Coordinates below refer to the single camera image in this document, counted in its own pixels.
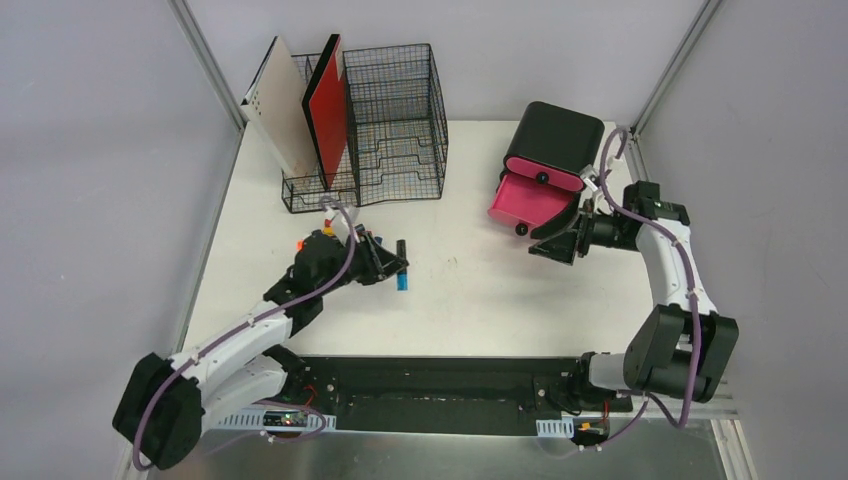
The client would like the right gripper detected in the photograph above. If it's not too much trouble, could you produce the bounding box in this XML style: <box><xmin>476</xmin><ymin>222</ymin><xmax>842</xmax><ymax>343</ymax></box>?
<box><xmin>529</xmin><ymin>192</ymin><xmax>639</xmax><ymax>266</ymax></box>

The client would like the black blue marker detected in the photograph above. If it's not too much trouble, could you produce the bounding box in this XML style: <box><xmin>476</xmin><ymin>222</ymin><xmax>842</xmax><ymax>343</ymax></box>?
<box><xmin>395</xmin><ymin>239</ymin><xmax>411</xmax><ymax>293</ymax></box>

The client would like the black pink drawer unit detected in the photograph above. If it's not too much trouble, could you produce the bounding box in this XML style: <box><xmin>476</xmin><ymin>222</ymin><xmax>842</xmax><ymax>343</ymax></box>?
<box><xmin>488</xmin><ymin>101</ymin><xmax>605</xmax><ymax>236</ymax></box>

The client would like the red A4 folder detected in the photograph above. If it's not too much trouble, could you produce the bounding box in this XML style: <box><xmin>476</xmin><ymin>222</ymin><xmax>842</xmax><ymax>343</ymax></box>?
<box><xmin>302</xmin><ymin>33</ymin><xmax>348</xmax><ymax>191</ymax></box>

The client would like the white A4 folder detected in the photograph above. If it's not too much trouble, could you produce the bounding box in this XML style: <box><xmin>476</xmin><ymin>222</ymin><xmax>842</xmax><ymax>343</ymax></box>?
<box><xmin>241</xmin><ymin>36</ymin><xmax>317</xmax><ymax>177</ymax></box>

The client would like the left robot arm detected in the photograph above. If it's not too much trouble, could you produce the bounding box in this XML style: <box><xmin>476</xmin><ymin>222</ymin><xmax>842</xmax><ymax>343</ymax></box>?
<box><xmin>112</xmin><ymin>230</ymin><xmax>409</xmax><ymax>471</ymax></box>

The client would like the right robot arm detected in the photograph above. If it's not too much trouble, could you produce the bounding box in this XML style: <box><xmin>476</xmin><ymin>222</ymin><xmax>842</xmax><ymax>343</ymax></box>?
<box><xmin>528</xmin><ymin>181</ymin><xmax>739</xmax><ymax>410</ymax></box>

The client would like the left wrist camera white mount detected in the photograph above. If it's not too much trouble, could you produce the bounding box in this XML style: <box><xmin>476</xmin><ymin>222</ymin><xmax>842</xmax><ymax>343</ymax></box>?
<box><xmin>323</xmin><ymin>205</ymin><xmax>359</xmax><ymax>244</ymax></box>

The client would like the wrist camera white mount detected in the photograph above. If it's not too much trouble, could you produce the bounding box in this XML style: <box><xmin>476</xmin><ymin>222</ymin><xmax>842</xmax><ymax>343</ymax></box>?
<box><xmin>323</xmin><ymin>205</ymin><xmax>359</xmax><ymax>244</ymax></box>
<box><xmin>579</xmin><ymin>165</ymin><xmax>611</xmax><ymax>198</ymax></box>

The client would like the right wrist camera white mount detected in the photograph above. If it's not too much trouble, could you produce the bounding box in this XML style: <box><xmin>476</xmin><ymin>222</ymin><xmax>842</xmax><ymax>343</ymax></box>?
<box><xmin>579</xmin><ymin>165</ymin><xmax>611</xmax><ymax>198</ymax></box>

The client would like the black wire mesh desk organizer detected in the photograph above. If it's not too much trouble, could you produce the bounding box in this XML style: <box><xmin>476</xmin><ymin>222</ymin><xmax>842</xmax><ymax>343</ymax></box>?
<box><xmin>281</xmin><ymin>43</ymin><xmax>449</xmax><ymax>214</ymax></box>

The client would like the black mounting base plate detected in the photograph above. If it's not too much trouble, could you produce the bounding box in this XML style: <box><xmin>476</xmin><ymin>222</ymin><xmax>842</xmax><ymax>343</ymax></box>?
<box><xmin>271</xmin><ymin>356</ymin><xmax>632</xmax><ymax>436</ymax></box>

